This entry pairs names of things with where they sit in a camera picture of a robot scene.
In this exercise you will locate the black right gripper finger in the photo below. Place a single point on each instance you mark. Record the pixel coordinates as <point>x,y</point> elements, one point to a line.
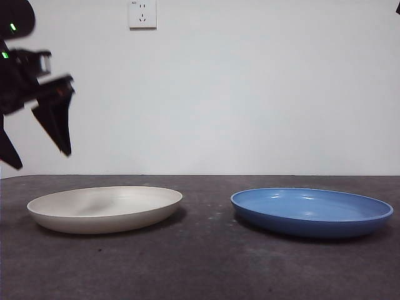
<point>398,9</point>

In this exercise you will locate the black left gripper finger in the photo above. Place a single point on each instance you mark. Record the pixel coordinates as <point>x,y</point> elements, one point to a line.
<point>57,125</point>
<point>9,147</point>

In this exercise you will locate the white round plate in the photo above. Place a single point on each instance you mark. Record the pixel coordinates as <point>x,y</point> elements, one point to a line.
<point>103,218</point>

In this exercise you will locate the blue round plate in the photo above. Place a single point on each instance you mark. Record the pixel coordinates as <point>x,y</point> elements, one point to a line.
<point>312,225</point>

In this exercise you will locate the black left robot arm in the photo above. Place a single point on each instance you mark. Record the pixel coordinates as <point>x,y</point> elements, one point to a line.
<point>12,84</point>

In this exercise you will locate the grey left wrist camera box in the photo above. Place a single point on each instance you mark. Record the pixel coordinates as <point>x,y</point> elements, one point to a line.
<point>46,64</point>

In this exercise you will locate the white wall socket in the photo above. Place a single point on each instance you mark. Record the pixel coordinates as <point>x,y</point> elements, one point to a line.
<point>143,15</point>

